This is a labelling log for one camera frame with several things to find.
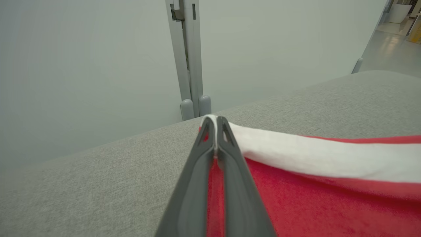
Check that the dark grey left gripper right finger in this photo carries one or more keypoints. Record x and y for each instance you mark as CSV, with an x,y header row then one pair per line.
x,y
240,197

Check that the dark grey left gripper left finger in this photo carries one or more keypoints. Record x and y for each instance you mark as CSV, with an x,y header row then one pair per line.
x,y
190,191

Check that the red white-striped shirt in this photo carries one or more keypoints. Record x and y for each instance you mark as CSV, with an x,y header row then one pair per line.
x,y
329,204

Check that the small grey partition foot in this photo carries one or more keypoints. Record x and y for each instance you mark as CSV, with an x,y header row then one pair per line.
x,y
357,65

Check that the yellow background object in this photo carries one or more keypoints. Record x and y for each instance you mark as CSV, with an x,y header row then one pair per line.
x,y
416,31

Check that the white background furniture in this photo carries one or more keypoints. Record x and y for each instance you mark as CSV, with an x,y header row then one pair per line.
x,y
398,13

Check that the grey partition post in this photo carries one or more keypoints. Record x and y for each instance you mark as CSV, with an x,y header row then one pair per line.
x,y
179,65
199,65

